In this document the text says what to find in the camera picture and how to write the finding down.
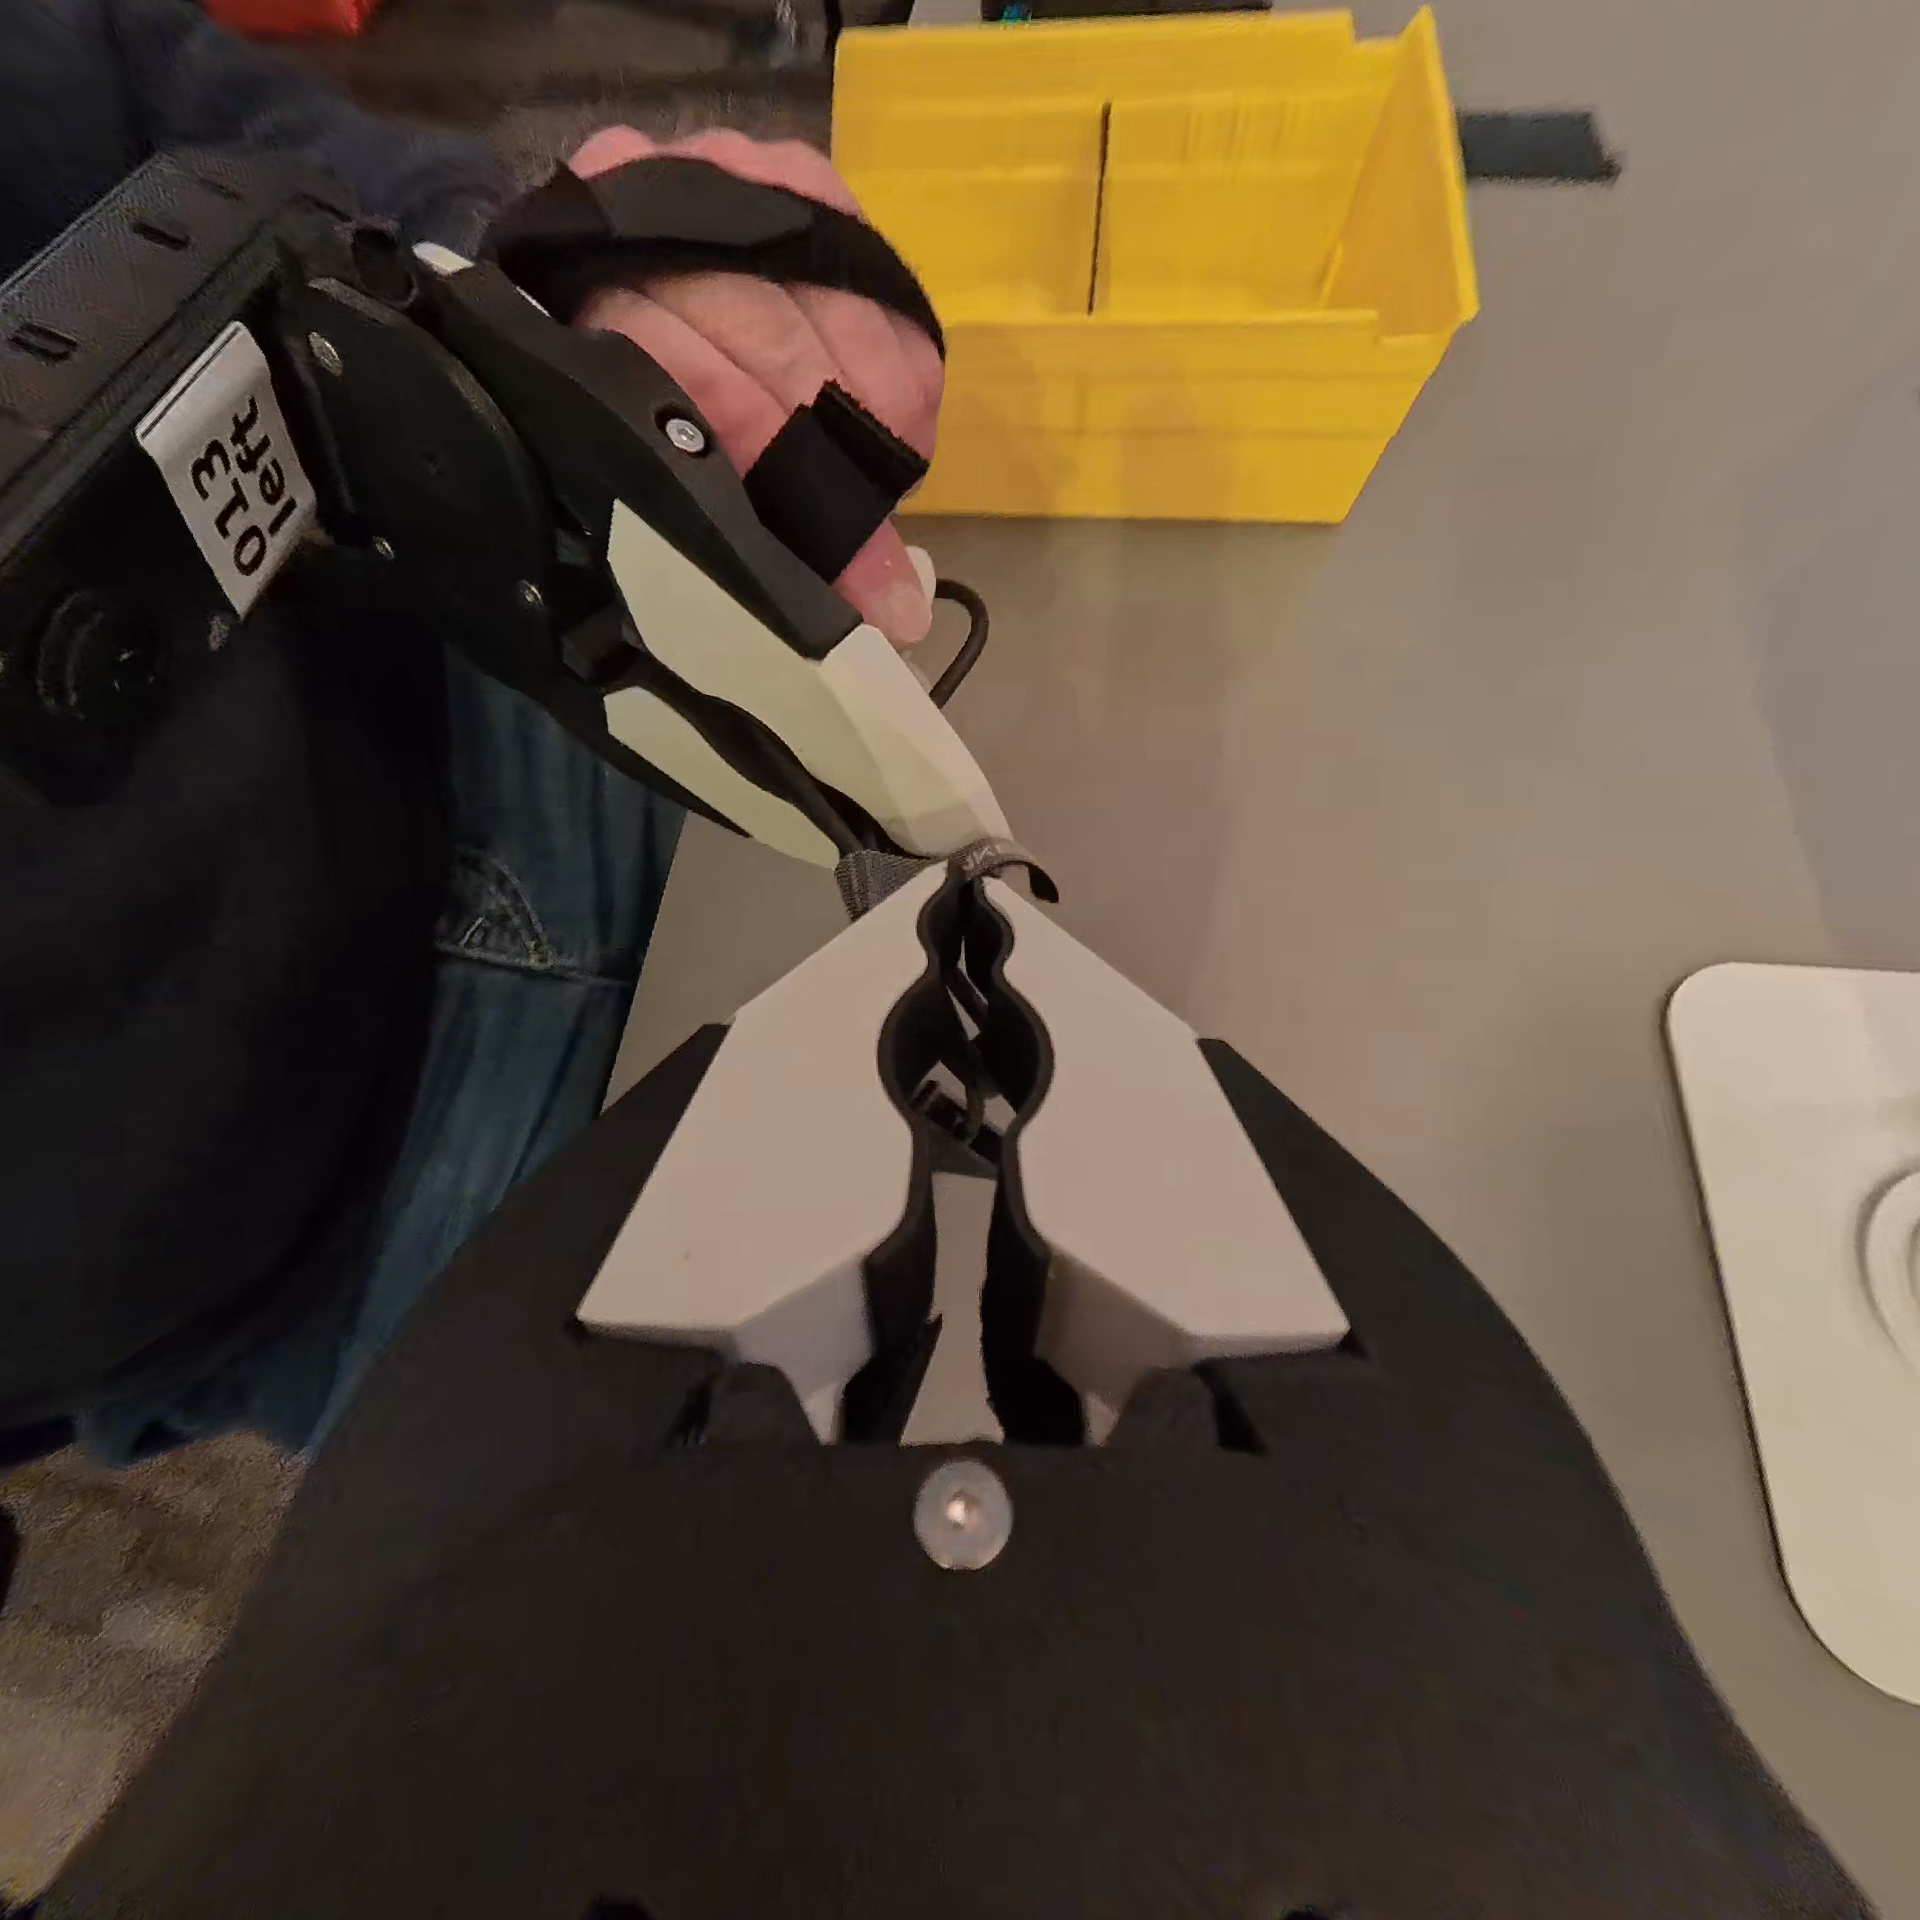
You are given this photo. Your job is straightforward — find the person's left forearm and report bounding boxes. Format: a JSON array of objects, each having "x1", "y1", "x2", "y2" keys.
[{"x1": 0, "y1": 0, "x2": 518, "y2": 276}]

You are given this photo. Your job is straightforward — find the yellow plastic bin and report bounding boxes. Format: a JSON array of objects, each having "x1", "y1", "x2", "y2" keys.
[{"x1": 830, "y1": 6, "x2": 1484, "y2": 524}]

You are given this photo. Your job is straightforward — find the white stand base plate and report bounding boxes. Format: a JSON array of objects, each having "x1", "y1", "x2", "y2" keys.
[{"x1": 1665, "y1": 961, "x2": 1920, "y2": 1712}]

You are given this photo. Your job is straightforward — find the dark grey hub cable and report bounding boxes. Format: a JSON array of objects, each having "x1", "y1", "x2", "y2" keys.
[{"x1": 841, "y1": 580, "x2": 1061, "y2": 1167}]

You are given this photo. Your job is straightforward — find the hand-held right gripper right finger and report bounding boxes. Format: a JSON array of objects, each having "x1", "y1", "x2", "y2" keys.
[{"x1": 981, "y1": 872, "x2": 1352, "y2": 1442}]

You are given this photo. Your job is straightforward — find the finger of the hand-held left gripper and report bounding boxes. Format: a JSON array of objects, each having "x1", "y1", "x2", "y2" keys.
[
  {"x1": 588, "y1": 687, "x2": 864, "y2": 879},
  {"x1": 601, "y1": 496, "x2": 1013, "y2": 855}
]

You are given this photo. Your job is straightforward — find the small black table strip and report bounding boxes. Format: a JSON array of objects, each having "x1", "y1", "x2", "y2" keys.
[{"x1": 1460, "y1": 111, "x2": 1621, "y2": 186}]

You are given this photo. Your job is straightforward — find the person's left hand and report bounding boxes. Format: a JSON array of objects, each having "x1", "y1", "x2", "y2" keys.
[{"x1": 525, "y1": 127, "x2": 949, "y2": 647}]

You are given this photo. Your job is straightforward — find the person's legs in jeans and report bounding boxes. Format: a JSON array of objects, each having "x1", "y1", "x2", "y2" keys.
[{"x1": 75, "y1": 675, "x2": 693, "y2": 1472}]

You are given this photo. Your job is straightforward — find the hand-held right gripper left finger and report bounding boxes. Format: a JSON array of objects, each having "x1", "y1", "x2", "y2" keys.
[{"x1": 577, "y1": 875, "x2": 966, "y2": 1442}]

